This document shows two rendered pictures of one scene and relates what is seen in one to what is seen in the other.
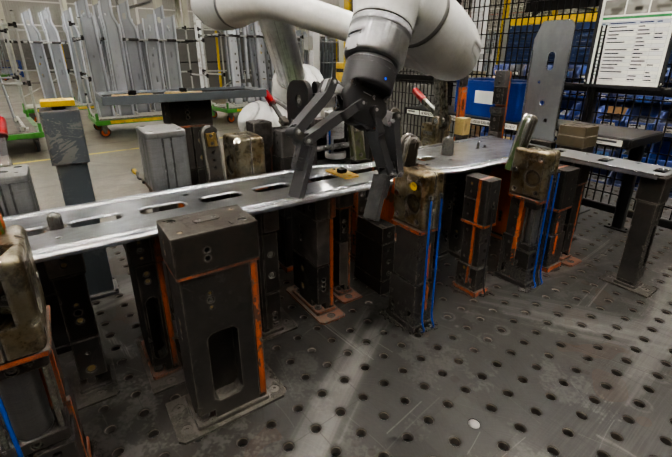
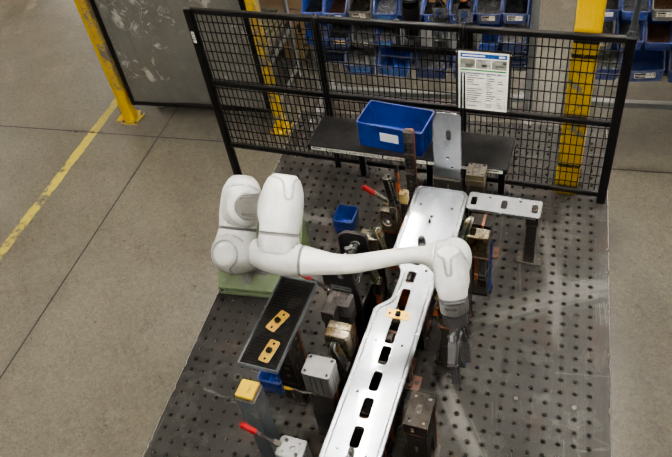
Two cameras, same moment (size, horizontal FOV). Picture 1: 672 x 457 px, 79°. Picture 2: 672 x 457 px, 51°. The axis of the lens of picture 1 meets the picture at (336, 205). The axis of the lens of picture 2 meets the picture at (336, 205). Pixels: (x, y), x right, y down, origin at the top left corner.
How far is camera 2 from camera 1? 2.00 m
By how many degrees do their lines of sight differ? 34
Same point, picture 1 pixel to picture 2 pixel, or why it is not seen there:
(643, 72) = (495, 103)
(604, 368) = (543, 333)
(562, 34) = (453, 121)
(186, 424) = not seen: outside the picture
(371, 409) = (478, 419)
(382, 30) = (464, 307)
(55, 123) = (258, 401)
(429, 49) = not seen: hidden behind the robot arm
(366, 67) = (461, 322)
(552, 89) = (453, 151)
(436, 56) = not seen: hidden behind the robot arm
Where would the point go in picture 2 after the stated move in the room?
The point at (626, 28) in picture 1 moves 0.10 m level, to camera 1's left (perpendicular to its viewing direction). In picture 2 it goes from (478, 76) to (460, 87)
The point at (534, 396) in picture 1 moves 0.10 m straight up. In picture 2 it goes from (527, 369) to (529, 354)
